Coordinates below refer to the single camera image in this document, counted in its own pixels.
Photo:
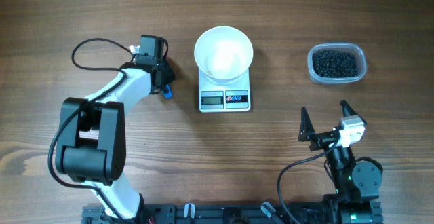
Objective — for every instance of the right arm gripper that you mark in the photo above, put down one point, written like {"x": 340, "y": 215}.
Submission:
{"x": 307, "y": 132}

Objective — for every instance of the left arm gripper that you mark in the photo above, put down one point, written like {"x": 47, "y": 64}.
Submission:
{"x": 168, "y": 75}

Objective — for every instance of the pink scoop with blue handle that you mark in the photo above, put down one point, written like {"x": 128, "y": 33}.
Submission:
{"x": 167, "y": 91}

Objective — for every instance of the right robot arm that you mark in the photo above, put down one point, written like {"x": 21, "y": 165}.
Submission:
{"x": 356, "y": 180}

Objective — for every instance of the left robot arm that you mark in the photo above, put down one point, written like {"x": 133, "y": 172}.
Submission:
{"x": 89, "y": 149}

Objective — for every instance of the white digital kitchen scale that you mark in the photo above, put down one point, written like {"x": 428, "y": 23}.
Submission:
{"x": 220, "y": 96}

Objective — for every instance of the white bowl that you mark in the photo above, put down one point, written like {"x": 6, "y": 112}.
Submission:
{"x": 223, "y": 53}

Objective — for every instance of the black beans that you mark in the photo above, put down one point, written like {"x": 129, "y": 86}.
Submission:
{"x": 334, "y": 64}

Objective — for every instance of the clear plastic container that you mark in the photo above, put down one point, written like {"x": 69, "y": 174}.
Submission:
{"x": 342, "y": 47}

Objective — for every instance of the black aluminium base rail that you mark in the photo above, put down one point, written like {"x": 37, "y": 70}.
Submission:
{"x": 234, "y": 214}

